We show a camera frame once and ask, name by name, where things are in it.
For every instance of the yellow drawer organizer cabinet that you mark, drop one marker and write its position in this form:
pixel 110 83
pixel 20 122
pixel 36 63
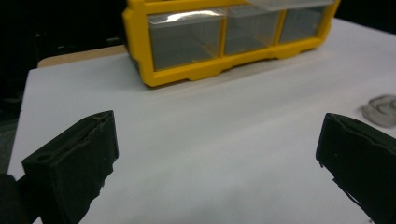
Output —
pixel 199 67

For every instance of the clear plastic drawer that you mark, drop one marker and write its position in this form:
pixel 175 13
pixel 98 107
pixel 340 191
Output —
pixel 185 39
pixel 300 25
pixel 289 3
pixel 250 29

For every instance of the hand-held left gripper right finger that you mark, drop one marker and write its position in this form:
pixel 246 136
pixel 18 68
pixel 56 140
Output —
pixel 361 155

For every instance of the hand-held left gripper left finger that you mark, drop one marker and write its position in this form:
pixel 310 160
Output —
pixel 71 161

